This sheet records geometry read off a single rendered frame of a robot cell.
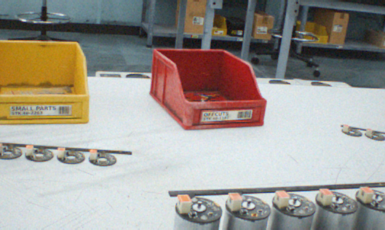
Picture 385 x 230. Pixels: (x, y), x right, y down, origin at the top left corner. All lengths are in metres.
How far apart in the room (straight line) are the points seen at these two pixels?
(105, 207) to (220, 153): 0.15
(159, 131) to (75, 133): 0.09
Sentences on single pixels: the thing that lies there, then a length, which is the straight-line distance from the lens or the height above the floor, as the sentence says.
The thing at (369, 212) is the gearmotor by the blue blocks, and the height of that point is 0.81.
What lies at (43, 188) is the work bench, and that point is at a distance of 0.40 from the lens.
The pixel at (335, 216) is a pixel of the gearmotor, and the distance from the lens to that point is 0.29.
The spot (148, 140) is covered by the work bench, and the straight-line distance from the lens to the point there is 0.50.
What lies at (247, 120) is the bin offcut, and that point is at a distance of 0.56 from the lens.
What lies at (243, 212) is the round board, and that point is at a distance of 0.27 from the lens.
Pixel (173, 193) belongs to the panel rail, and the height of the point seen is 0.81.
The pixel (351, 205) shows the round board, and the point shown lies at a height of 0.81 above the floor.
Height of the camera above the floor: 0.95
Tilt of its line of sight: 20 degrees down
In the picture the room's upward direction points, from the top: 7 degrees clockwise
